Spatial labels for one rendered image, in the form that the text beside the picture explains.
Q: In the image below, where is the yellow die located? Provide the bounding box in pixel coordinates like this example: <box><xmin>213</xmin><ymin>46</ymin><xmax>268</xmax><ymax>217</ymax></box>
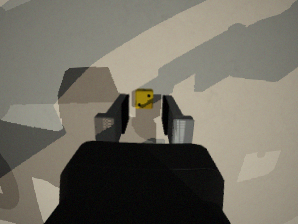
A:
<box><xmin>135</xmin><ymin>89</ymin><xmax>153</xmax><ymax>109</ymax></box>

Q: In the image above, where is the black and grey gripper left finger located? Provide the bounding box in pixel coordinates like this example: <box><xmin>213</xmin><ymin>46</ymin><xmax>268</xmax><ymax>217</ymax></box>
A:
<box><xmin>94</xmin><ymin>94</ymin><xmax>129</xmax><ymax>142</ymax></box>

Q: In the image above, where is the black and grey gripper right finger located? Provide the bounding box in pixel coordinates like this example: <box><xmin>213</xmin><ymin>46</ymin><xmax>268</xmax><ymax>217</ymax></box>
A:
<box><xmin>162</xmin><ymin>95</ymin><xmax>194</xmax><ymax>144</ymax></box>

